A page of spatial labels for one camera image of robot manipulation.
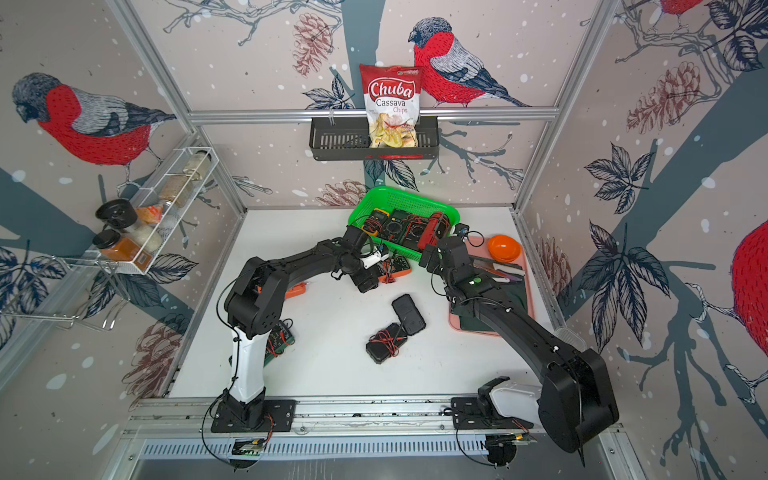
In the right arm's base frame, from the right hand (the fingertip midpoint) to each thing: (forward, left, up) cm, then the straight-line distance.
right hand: (437, 250), depth 85 cm
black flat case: (-14, +8, -15) cm, 22 cm away
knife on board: (+4, -24, -18) cm, 30 cm away
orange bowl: (+13, -26, -15) cm, 32 cm away
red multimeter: (+17, -2, -10) cm, 20 cm away
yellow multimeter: (+23, +21, -13) cm, 34 cm away
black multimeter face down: (+22, +14, -15) cm, 30 cm away
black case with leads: (-22, +15, -14) cm, 30 cm away
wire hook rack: (-26, +76, +18) cm, 82 cm away
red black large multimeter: (+21, +6, -15) cm, 27 cm away
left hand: (+3, +20, -15) cm, 25 cm away
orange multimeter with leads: (+3, +13, -14) cm, 19 cm away
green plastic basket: (+35, +20, -13) cm, 42 cm away
